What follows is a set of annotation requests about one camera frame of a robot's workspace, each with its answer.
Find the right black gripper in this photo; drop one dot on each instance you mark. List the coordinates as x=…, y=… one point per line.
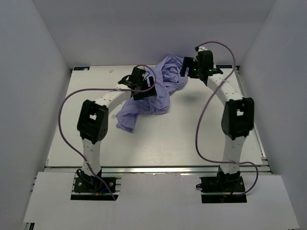
x=188, y=62

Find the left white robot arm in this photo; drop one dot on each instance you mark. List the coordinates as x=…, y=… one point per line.
x=93, y=119

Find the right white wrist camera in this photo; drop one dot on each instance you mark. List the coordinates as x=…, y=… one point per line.
x=201, y=52

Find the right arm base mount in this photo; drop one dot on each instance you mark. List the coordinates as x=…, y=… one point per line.
x=222, y=189

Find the lilac zip jacket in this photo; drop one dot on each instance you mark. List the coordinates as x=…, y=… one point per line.
x=169, y=81

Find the blue table label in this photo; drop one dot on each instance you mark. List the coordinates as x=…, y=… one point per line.
x=224, y=66
x=81, y=68

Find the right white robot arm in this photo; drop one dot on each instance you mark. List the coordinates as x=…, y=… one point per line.
x=238, y=114

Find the left blue table label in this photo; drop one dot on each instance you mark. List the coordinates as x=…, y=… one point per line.
x=81, y=68

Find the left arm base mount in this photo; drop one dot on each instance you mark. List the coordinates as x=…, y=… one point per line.
x=89, y=188

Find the right blue table label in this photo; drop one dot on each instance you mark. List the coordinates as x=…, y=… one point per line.
x=224, y=66

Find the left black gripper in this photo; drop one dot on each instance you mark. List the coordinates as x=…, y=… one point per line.
x=141, y=96

